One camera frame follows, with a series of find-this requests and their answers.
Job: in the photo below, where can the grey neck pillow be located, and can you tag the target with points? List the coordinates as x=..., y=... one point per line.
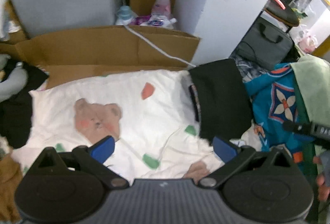
x=16, y=80

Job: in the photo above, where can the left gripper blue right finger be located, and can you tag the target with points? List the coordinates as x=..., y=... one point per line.
x=235, y=159

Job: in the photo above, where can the black shorts with bear print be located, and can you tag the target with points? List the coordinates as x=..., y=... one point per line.
x=220, y=100

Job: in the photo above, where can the brown cardboard sheet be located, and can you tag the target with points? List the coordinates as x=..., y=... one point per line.
x=87, y=52

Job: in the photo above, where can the person right hand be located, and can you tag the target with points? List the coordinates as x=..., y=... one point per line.
x=322, y=179

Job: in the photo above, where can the grey bag with handle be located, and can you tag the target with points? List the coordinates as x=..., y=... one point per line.
x=267, y=45

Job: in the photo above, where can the brown hoodie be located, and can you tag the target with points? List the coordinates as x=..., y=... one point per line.
x=11, y=176

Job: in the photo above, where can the light green cloth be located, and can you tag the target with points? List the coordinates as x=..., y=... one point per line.
x=312, y=77

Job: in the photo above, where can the teal patterned cloth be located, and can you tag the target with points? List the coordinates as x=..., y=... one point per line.
x=276, y=99

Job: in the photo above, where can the black garment pile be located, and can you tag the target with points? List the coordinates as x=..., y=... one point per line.
x=16, y=112

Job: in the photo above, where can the purple snack bag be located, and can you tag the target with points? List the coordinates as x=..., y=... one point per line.
x=160, y=16

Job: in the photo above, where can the cream bear print blanket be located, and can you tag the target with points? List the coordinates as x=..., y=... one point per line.
x=149, y=113

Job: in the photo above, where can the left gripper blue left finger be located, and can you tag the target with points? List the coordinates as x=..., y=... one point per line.
x=91, y=160

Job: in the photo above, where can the black chair with wood seat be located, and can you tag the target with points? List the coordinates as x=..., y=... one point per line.
x=282, y=12

